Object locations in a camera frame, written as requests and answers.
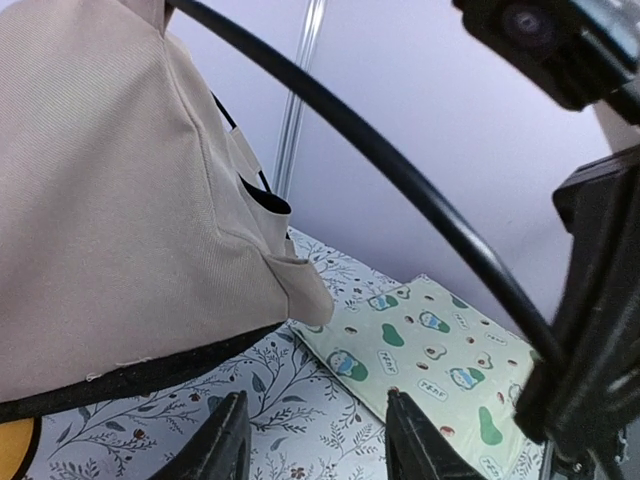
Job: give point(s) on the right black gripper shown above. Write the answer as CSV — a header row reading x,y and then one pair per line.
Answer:
x,y
580,410

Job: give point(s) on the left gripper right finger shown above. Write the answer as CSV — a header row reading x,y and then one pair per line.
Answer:
x,y
414,447

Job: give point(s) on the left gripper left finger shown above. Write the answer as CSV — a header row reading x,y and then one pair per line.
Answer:
x,y
220,449

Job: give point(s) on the black tent pole one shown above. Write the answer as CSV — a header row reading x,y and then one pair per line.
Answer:
x,y
397,169

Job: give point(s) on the black tent pole two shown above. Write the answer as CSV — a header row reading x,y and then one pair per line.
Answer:
x,y
248,164

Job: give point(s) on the beige pet tent fabric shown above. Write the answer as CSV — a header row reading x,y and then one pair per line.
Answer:
x,y
134,255

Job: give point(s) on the avocado print pet mat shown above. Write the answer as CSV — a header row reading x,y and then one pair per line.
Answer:
x,y
464,371

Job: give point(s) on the floral table cloth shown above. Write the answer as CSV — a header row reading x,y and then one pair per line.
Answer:
x,y
305,424

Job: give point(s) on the yellow double bowl holder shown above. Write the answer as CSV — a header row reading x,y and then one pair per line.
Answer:
x,y
19,441

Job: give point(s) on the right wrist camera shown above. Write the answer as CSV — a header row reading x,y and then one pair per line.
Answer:
x,y
578,52

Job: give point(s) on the right aluminium frame post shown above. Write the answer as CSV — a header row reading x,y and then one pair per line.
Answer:
x,y
294,107

